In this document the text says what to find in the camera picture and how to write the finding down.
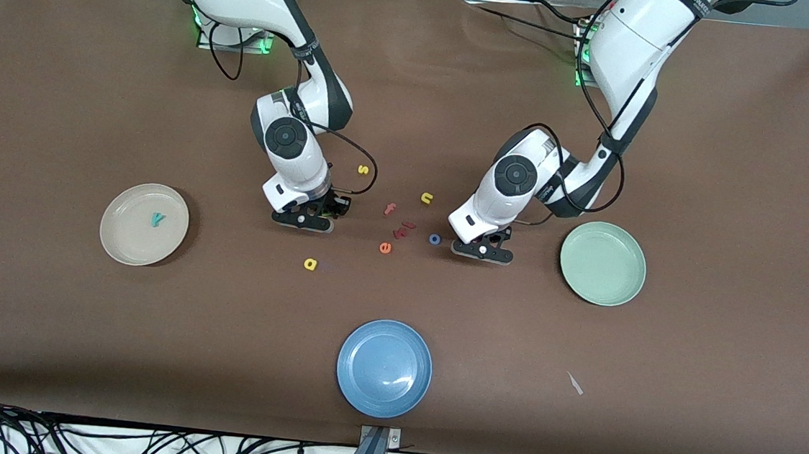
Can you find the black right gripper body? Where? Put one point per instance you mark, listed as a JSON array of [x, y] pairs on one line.
[[335, 204]]

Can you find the teal letter y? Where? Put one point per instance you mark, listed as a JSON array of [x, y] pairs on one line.
[[156, 220]]

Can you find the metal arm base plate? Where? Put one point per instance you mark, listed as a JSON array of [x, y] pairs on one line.
[[256, 49], [582, 84]]

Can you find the green round plate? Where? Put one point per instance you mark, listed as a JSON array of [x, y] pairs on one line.
[[603, 263]]

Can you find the yellow letter n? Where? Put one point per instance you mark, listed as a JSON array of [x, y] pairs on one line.
[[427, 195]]

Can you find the white paper scrap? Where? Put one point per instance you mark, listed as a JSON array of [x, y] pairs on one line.
[[575, 384]]

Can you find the blue round plate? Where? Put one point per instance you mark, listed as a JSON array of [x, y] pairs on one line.
[[384, 368]]

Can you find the yellow letter a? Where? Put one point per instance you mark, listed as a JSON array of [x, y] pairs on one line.
[[310, 260]]

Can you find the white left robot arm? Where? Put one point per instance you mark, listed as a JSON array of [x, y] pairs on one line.
[[517, 174]]

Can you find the pink letter f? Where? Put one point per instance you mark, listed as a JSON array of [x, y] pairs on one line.
[[390, 209]]

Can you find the brown table cover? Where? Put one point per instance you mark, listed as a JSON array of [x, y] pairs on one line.
[[413, 112]]

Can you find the beige round plate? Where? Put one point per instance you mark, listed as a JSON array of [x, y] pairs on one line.
[[129, 241]]

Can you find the dark red letter t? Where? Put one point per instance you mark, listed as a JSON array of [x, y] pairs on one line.
[[399, 233]]

